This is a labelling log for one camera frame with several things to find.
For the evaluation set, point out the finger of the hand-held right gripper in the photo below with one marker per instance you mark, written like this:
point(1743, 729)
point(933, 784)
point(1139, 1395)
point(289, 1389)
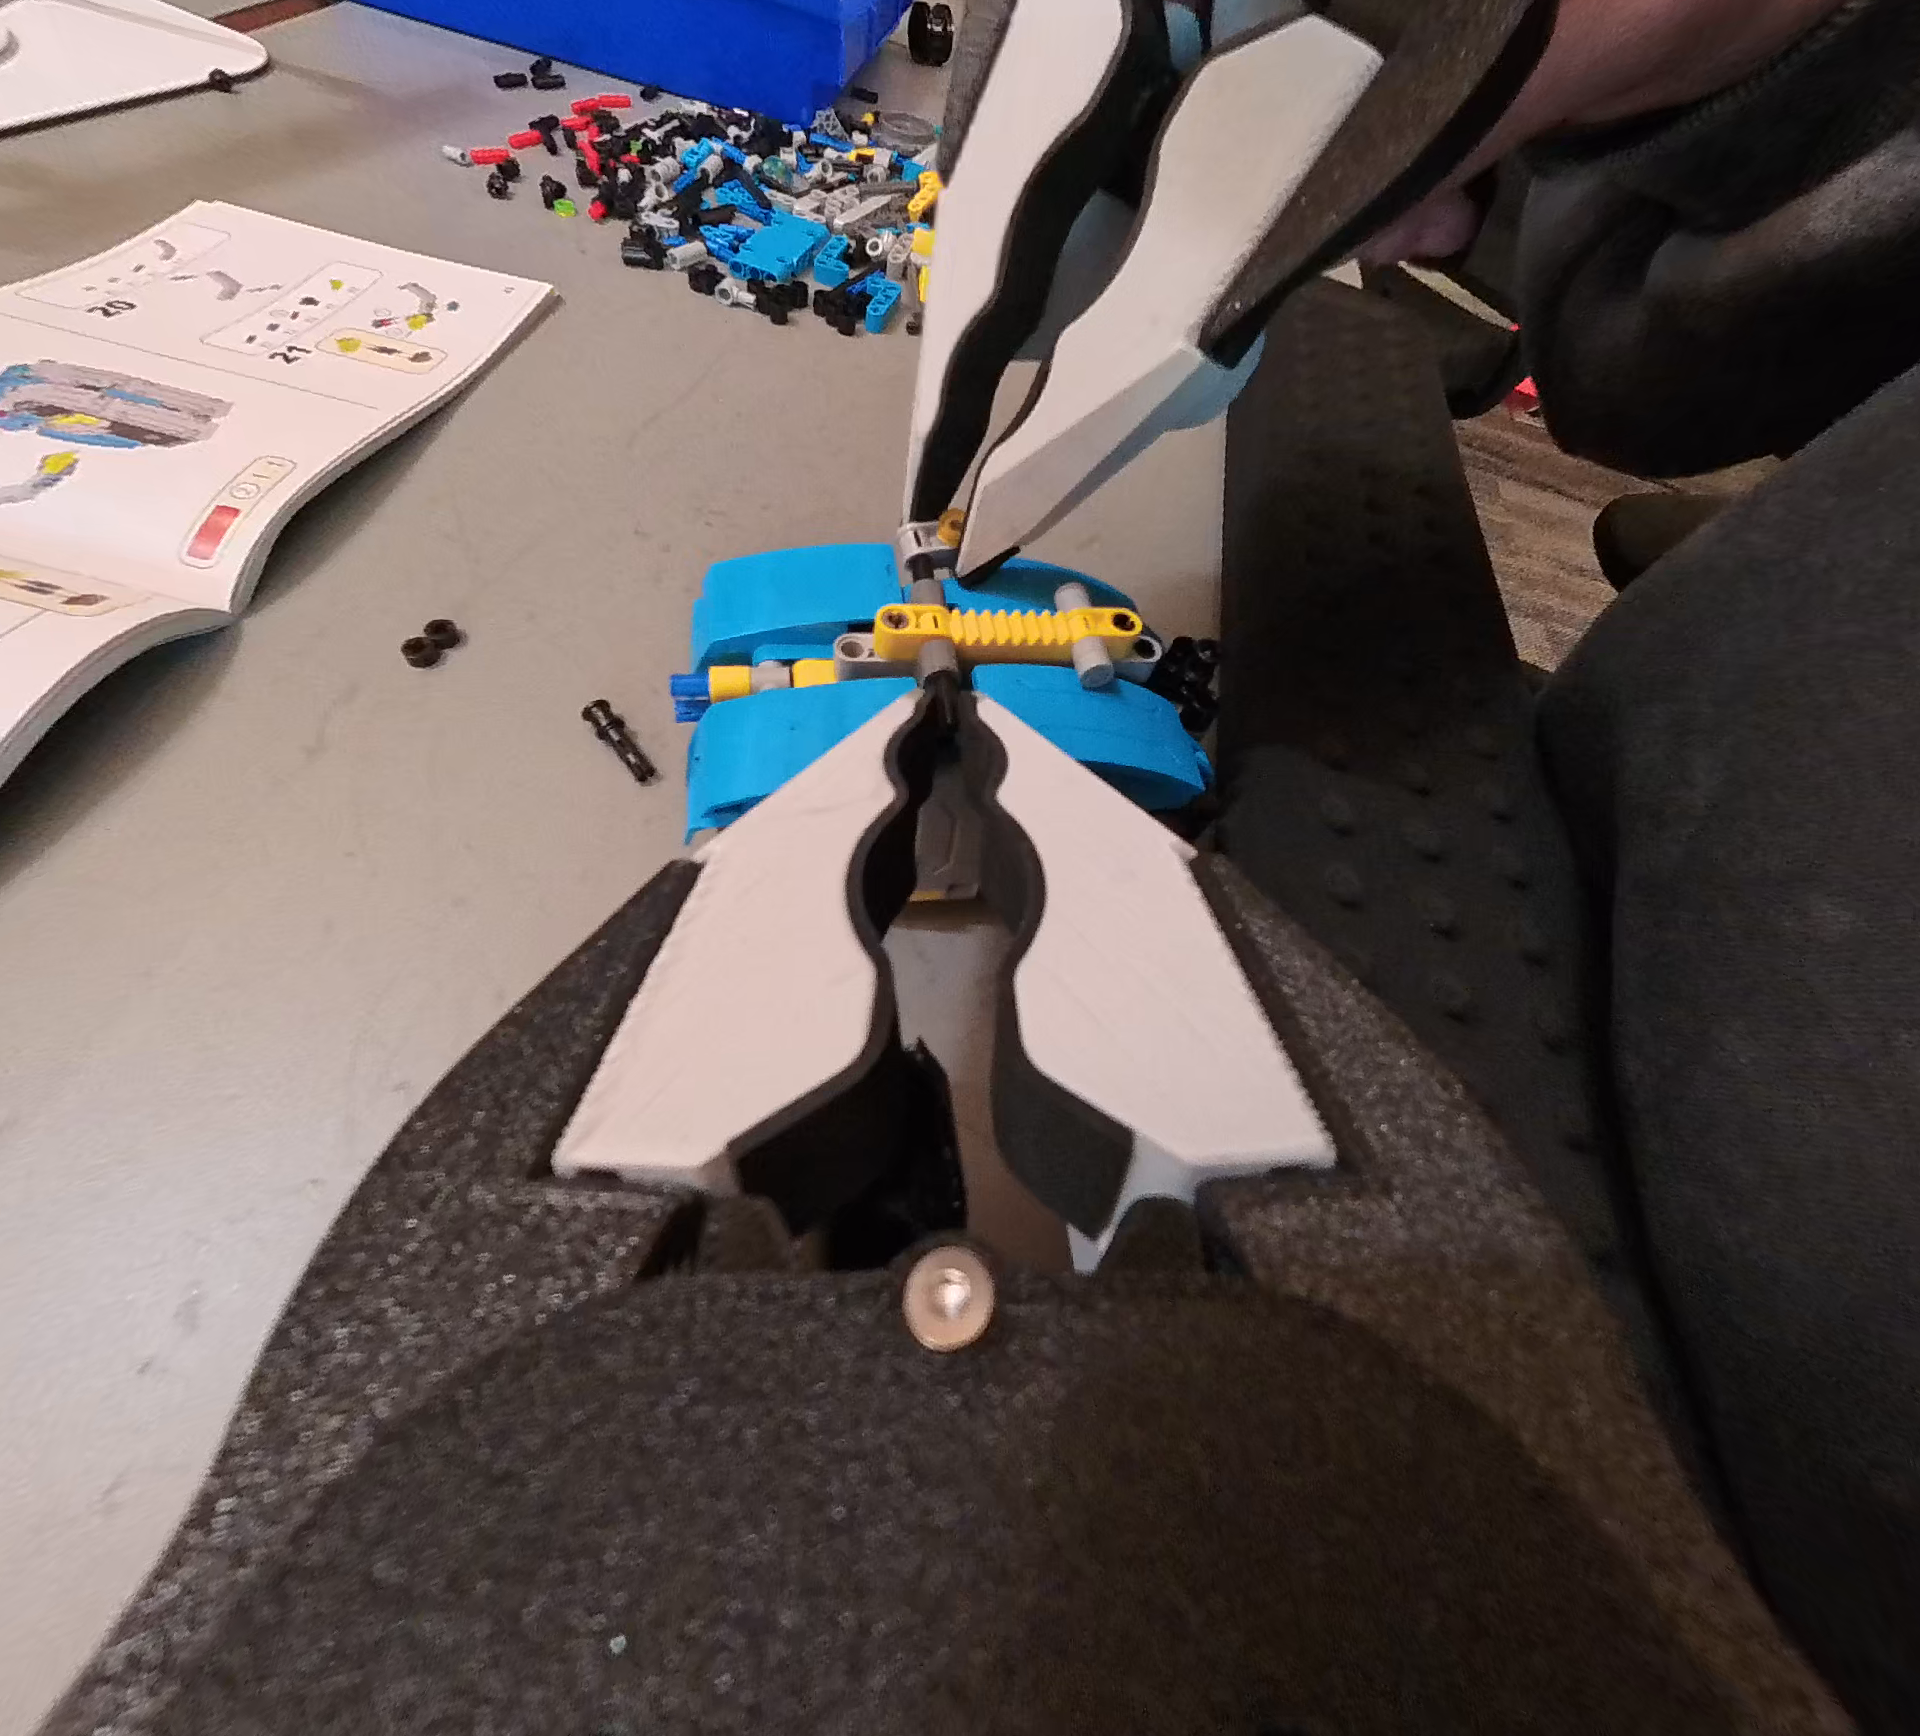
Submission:
point(1215, 206)
point(1034, 86)

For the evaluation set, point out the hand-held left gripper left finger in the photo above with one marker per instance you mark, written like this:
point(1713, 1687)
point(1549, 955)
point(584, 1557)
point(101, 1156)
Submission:
point(720, 1016)

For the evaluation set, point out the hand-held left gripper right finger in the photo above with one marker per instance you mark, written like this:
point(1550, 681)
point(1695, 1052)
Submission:
point(1155, 1016)

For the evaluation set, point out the blue brick toy car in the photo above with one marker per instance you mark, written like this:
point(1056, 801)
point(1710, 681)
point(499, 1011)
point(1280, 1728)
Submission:
point(794, 596)

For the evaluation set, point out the small grey brick connector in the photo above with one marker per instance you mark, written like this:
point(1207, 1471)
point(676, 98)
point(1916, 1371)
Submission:
point(919, 545)

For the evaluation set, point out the person's right forearm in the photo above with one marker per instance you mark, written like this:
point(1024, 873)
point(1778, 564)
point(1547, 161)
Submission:
point(1724, 296)

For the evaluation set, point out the grey desk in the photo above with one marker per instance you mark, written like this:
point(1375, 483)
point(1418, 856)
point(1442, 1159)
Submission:
point(451, 941)

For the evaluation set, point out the black toy wheel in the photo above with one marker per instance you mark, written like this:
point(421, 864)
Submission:
point(933, 32)

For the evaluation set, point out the black brick axle pin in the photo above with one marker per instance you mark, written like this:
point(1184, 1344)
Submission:
point(619, 743)

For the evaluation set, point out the pile of small brick parts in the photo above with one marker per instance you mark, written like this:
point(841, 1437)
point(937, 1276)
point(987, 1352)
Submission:
point(750, 220)

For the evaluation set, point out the dark dotted cloth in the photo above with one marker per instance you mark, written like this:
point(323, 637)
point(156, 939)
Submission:
point(1351, 717)

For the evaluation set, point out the black double connector piece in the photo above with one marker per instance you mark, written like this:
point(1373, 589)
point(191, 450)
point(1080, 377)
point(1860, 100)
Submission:
point(435, 645)

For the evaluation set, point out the open instruction booklet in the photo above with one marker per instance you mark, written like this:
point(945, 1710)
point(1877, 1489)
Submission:
point(224, 417)

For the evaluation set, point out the white adjustable stand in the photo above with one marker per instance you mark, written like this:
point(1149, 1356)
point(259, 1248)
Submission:
point(105, 41)

